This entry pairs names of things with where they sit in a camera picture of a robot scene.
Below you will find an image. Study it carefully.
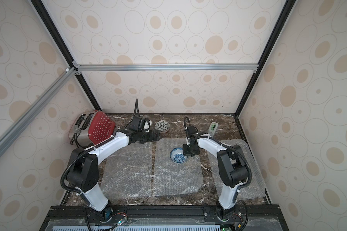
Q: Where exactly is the plain cream bowl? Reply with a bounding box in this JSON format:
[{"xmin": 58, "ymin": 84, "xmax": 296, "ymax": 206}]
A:
[{"xmin": 143, "ymin": 118, "xmax": 152, "ymax": 131}]

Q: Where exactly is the horizontal aluminium frame bar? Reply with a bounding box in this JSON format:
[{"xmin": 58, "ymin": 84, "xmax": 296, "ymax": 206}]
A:
[{"xmin": 76, "ymin": 63, "xmax": 259, "ymax": 71}]

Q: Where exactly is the diagonal aluminium frame bar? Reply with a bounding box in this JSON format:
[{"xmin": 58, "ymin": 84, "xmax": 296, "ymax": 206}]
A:
[{"xmin": 0, "ymin": 67, "xmax": 76, "ymax": 158}]

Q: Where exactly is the red silver toaster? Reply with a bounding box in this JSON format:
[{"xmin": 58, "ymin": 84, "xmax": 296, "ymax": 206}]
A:
[{"xmin": 68, "ymin": 111, "xmax": 116, "ymax": 148}]

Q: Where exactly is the blue white patterned bowl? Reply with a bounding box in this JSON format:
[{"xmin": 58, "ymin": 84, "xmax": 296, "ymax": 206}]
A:
[{"xmin": 170, "ymin": 147, "xmax": 188, "ymax": 164}]

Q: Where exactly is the white green small device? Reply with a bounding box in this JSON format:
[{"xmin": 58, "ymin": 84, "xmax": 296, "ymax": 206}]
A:
[{"xmin": 208, "ymin": 122, "xmax": 219, "ymax": 137}]

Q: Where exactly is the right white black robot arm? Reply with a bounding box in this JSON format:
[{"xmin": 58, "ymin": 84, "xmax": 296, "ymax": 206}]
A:
[{"xmin": 183, "ymin": 132, "xmax": 252, "ymax": 211}]

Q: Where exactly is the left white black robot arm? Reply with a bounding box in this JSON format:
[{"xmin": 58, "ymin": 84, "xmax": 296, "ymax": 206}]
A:
[{"xmin": 60, "ymin": 129, "xmax": 161, "ymax": 212}]

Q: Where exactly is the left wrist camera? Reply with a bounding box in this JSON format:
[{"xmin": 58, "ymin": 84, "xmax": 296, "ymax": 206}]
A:
[{"xmin": 129, "ymin": 115, "xmax": 144, "ymax": 131}]

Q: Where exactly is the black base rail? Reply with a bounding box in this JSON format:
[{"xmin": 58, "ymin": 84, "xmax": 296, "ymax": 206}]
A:
[{"xmin": 40, "ymin": 205, "xmax": 288, "ymax": 231}]

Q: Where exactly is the black white patterned bowl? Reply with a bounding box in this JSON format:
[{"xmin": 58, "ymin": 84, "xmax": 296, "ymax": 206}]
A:
[{"xmin": 155, "ymin": 120, "xmax": 170, "ymax": 133}]

